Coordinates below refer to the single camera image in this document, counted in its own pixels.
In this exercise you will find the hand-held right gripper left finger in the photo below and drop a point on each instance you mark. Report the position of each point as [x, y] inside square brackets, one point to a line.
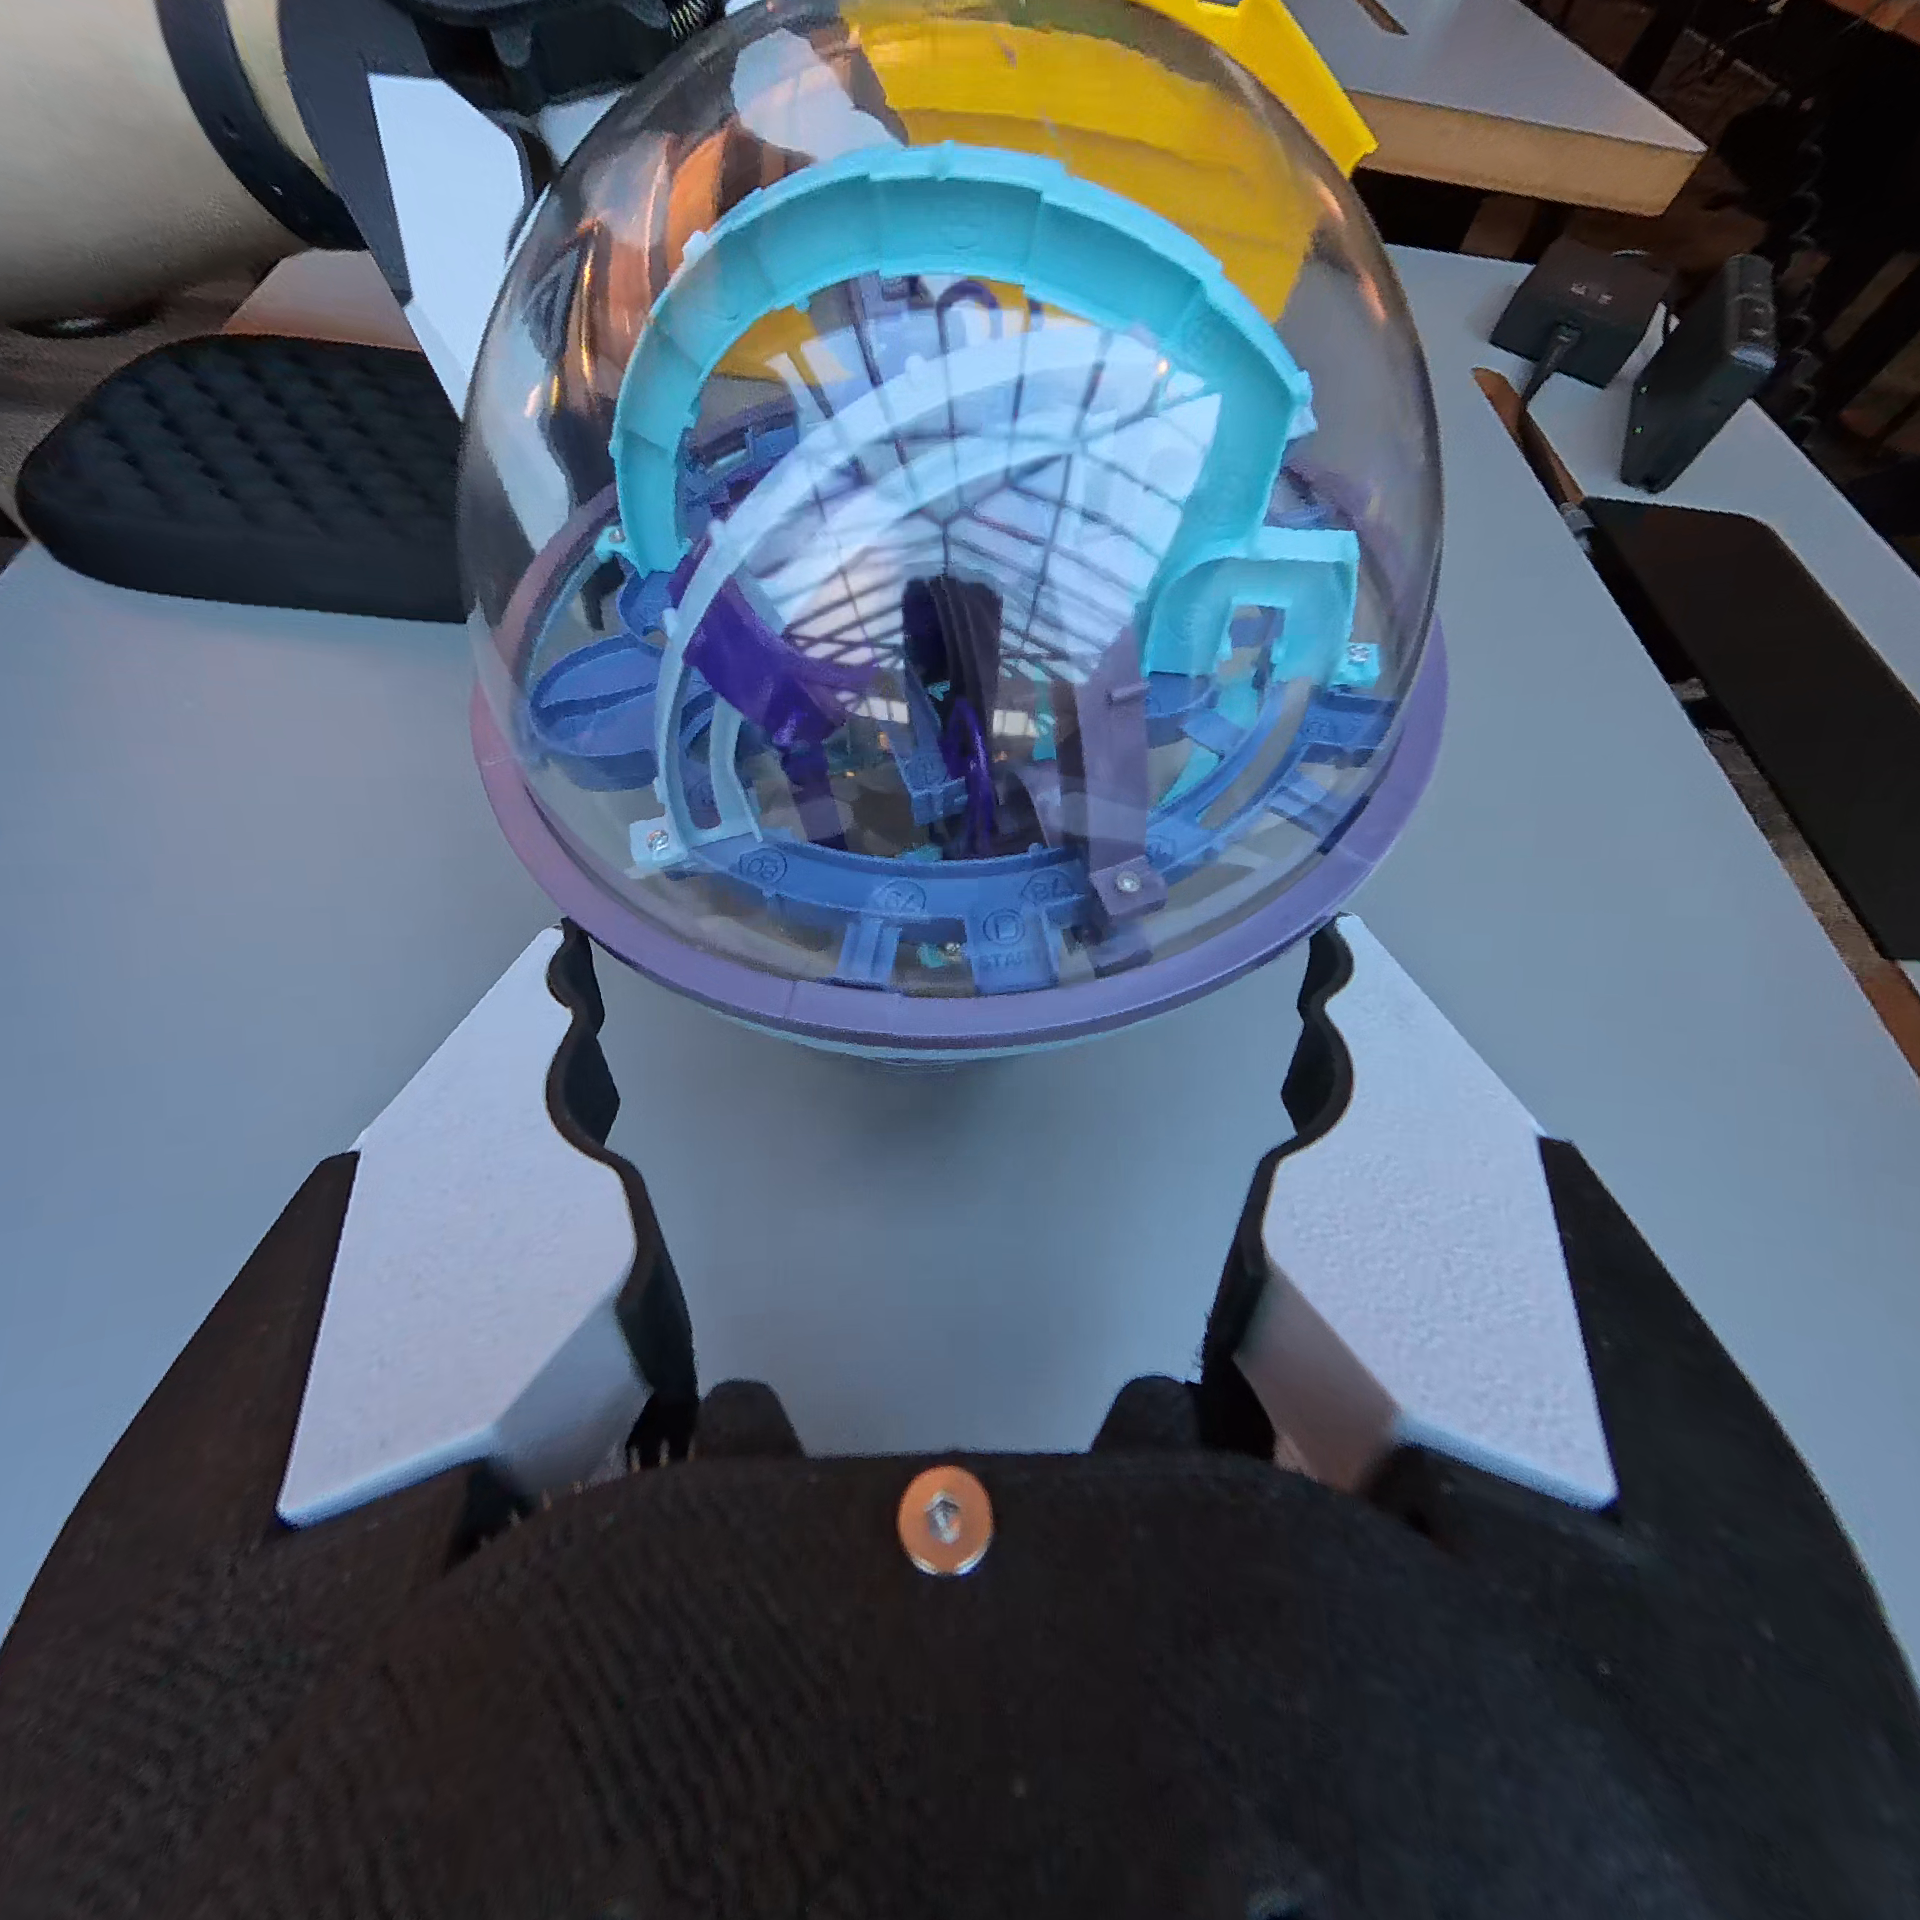
[451, 1275]

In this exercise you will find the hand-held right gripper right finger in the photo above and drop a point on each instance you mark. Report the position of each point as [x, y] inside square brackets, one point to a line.
[1441, 1275]

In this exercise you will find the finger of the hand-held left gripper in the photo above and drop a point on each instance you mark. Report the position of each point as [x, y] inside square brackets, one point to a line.
[435, 164]

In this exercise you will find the clear maze ball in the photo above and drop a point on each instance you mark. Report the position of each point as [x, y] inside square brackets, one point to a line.
[961, 599]

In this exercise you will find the person's left forearm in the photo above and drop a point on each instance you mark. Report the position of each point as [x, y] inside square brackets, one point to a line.
[90, 148]

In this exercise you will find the black mesh wrist rest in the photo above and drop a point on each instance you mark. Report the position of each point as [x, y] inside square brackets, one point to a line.
[241, 481]

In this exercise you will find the yellow plastic bin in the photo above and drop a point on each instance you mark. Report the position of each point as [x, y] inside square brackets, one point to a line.
[1319, 89]

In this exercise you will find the dark slim device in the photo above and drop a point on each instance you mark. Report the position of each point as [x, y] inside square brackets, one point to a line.
[1703, 375]

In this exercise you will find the dark power adapter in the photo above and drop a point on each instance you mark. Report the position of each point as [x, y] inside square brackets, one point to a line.
[1583, 300]

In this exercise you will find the grey table with wooden edge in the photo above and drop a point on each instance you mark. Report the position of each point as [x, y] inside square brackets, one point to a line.
[1499, 89]

